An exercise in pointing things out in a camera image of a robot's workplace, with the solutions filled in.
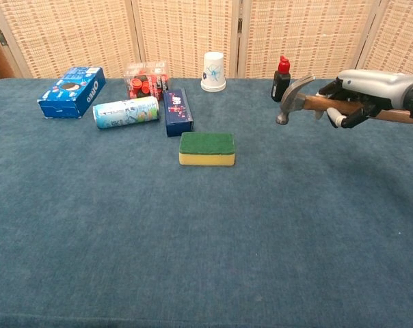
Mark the woven rattan folding screen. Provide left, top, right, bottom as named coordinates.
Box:
left=0, top=0, right=413, bottom=84

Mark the dark blue small carton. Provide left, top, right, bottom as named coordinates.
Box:
left=163, top=87, right=195, bottom=138

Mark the blue table cloth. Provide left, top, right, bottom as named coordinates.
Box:
left=0, top=77, right=413, bottom=328

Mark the blue Oreo cookie box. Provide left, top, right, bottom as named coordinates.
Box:
left=37, top=66, right=107, bottom=120

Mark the clear box of red caps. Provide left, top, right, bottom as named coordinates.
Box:
left=123, top=60, right=171, bottom=101

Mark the green and yellow sponge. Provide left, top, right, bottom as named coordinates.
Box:
left=178, top=131, right=237, bottom=167

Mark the white paper cup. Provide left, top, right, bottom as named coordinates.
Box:
left=200, top=51, right=227, bottom=93

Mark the wooden handle claw hammer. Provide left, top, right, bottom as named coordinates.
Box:
left=275, top=74, right=413, bottom=127

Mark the black bottle with red cap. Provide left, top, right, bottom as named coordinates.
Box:
left=270, top=55, right=291, bottom=103

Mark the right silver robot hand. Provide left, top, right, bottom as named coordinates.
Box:
left=315, top=69, right=413, bottom=130

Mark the light blue drink can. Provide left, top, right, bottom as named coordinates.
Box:
left=92, top=96, right=161, bottom=130

